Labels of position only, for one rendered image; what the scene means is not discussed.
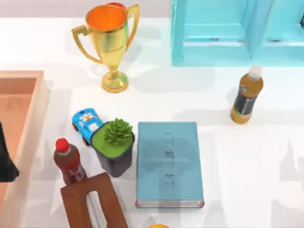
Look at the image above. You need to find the green plant in black pot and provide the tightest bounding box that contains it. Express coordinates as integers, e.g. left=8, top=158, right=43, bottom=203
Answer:
left=91, top=118, right=136, bottom=178

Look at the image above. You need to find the blue-grey book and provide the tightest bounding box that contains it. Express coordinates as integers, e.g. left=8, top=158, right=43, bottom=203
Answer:
left=135, top=121, right=205, bottom=209

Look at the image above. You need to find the blue toy car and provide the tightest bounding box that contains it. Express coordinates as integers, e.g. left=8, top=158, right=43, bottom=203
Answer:
left=71, top=108, right=105, bottom=146

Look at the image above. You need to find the gold trophy cup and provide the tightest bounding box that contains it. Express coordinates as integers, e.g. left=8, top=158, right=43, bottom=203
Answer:
left=71, top=4, right=141, bottom=93

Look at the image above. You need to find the light blue rack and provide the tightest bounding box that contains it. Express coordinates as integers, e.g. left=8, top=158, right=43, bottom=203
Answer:
left=170, top=0, right=304, bottom=67

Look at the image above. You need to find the amber bottle with white cap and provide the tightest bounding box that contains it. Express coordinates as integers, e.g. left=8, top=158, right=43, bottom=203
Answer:
left=229, top=65, right=264, bottom=125

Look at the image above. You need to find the red bottle with red cap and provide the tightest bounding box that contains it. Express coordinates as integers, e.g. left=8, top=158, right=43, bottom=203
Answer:
left=53, top=137, right=87, bottom=186

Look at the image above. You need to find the brown wooden tissue box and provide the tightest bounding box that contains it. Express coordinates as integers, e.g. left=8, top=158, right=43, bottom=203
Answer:
left=60, top=172, right=129, bottom=228

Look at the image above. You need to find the salmon-coloured shallow box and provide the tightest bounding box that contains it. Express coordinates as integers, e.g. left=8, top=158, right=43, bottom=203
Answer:
left=0, top=70, right=49, bottom=209

